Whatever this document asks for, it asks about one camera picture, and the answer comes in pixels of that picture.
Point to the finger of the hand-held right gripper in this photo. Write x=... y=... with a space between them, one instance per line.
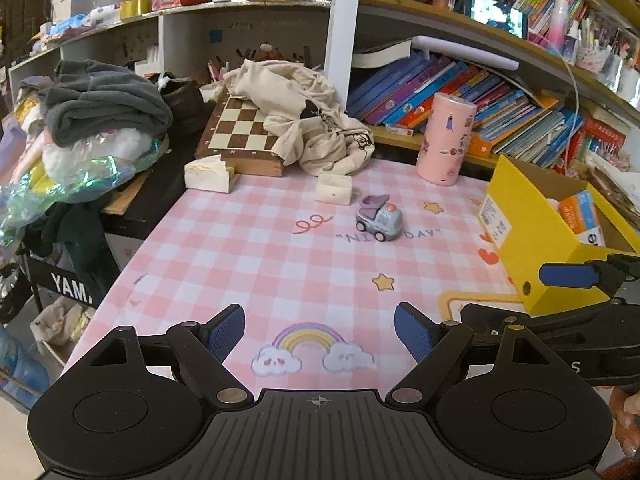
x=550 y=322
x=565 y=275

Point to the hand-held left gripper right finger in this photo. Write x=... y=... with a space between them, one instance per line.
x=412 y=332

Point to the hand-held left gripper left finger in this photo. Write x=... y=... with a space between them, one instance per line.
x=227 y=332

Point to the yellow cardboard box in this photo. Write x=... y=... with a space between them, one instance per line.
x=530 y=240

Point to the white orange blue carton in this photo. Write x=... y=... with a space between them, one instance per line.
x=580 y=212

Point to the person's right hand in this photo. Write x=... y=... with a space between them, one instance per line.
x=627 y=415

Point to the pink checkered desk mat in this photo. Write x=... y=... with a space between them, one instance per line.
x=240 y=250

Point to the stack of papers and booklets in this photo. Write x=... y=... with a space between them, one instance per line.
x=620 y=180

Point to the grey blue toy car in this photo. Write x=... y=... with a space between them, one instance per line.
x=382 y=220

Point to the cream tissue box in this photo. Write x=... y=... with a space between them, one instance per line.
x=207 y=175

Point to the small white box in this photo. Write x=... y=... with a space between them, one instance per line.
x=332 y=189

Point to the white crumpled bag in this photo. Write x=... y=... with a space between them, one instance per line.
x=60 y=322

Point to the black keyboard instrument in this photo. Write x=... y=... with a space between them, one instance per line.
x=60 y=280

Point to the dark cloth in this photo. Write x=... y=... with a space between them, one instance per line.
x=80 y=230

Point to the pink printed cylinder canister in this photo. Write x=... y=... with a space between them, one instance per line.
x=445 y=140

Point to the white pen holder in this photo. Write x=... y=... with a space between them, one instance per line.
x=630 y=80

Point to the wooden chessboard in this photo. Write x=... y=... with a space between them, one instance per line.
x=235 y=125

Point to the blue plastic water jug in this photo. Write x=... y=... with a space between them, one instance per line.
x=20 y=370

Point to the pink pen holder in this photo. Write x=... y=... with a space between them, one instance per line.
x=592 y=57

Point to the iridescent plastic wrap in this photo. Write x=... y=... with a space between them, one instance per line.
x=65 y=185

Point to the row of colourful books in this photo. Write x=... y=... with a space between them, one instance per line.
x=450 y=85

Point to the black bag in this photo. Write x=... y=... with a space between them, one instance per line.
x=182 y=105

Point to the white desk lamp bar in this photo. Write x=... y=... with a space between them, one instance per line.
x=465 y=50

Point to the pink blue spray bottle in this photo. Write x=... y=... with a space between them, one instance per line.
x=559 y=27

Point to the beige cloth bag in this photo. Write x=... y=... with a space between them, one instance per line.
x=280 y=85

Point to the grey clothing pile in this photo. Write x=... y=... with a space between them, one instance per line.
x=105 y=100

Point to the smartphone with lit screen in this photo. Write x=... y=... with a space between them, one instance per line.
x=500 y=14

